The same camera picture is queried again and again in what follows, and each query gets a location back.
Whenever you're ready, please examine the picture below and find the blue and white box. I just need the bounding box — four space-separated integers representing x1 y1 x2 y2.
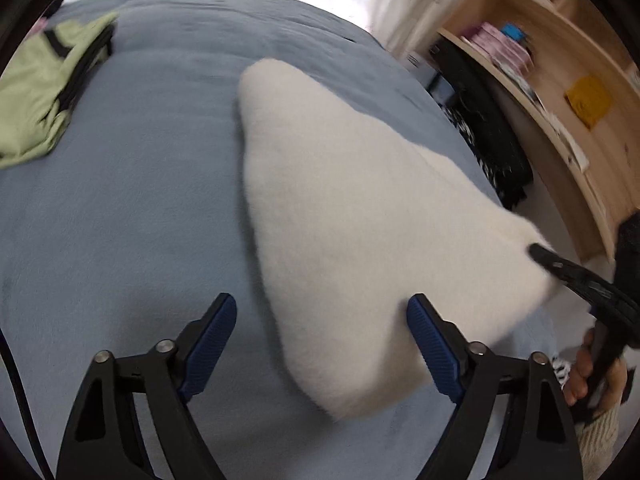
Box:
405 50 458 106

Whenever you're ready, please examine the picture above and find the yellow cloth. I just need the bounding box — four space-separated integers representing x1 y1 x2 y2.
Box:
565 76 614 128

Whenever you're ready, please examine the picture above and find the wooden shelf unit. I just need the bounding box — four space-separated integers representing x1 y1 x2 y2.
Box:
435 0 640 261

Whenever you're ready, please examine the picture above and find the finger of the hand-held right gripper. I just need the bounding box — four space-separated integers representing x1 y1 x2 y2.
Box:
528 243 640 321

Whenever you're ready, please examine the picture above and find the black cable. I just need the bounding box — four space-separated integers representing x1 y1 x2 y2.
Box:
0 327 53 480

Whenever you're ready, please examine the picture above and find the black clothes pile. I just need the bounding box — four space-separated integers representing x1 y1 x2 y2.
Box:
430 40 535 211

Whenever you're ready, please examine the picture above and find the person's right forearm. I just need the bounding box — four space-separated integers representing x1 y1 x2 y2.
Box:
574 400 622 480

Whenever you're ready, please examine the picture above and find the person's right hand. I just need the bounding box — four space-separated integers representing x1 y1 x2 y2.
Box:
564 329 630 417

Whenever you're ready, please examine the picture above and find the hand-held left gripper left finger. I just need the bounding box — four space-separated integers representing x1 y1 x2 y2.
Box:
56 292 238 480

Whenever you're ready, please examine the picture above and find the white fuzzy cardigan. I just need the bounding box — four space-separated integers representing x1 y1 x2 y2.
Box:
237 57 563 421

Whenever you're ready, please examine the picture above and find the light green garment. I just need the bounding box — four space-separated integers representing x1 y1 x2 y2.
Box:
0 12 120 170

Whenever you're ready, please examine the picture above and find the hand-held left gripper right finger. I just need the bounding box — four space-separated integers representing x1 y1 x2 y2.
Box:
406 293 585 480

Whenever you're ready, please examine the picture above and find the blue bed blanket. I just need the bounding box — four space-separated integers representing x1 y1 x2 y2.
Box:
0 0 561 480

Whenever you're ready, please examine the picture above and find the stack of pink boxes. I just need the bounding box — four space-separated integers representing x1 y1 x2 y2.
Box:
460 21 536 78

